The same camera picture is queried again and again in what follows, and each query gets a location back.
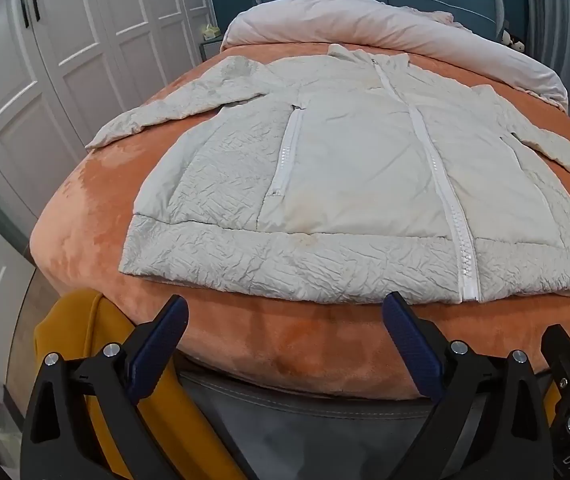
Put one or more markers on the grey nightstand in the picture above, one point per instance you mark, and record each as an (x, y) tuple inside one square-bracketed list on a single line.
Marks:
[(210, 52)]

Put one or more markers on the pale pink duvet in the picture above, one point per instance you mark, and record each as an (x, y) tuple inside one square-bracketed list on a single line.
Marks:
[(365, 25)]

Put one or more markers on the small plush toy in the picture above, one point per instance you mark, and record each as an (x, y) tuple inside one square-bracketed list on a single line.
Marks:
[(511, 40)]

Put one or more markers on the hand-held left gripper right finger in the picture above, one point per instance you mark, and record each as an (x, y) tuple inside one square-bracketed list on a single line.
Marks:
[(412, 340)]

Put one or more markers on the yellow garment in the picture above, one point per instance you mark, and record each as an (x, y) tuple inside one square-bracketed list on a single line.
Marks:
[(100, 410)]

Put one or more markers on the white panelled wardrobe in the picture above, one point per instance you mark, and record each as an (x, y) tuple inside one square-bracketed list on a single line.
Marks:
[(80, 60)]

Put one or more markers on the yellow tissue box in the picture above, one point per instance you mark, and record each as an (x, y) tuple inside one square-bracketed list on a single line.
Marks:
[(211, 32)]

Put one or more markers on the grey upholstered bed frame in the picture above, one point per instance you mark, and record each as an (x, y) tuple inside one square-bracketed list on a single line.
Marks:
[(305, 435)]

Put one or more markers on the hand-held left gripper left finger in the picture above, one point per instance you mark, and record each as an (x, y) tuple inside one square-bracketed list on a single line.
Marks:
[(162, 340)]

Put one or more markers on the orange plush blanket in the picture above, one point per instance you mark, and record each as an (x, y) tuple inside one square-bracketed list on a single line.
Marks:
[(290, 340)]

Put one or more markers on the cream zip-up puffer jacket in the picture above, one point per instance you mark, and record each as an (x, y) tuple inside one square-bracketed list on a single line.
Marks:
[(355, 160)]

